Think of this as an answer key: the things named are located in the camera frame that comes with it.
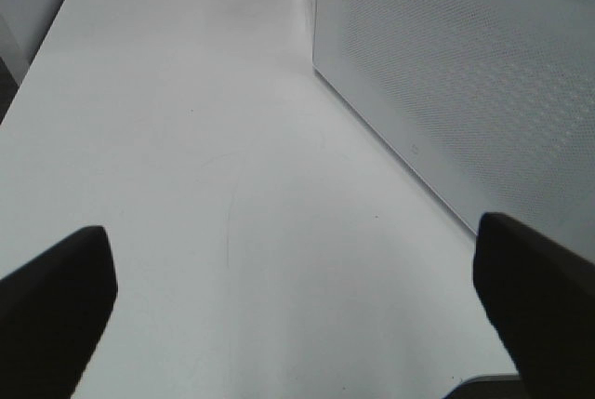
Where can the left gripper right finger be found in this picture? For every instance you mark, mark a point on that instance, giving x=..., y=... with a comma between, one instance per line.
x=539, y=297

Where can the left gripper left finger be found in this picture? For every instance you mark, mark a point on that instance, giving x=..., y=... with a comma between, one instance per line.
x=54, y=310

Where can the white microwave door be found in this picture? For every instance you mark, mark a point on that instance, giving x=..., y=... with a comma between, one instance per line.
x=465, y=69

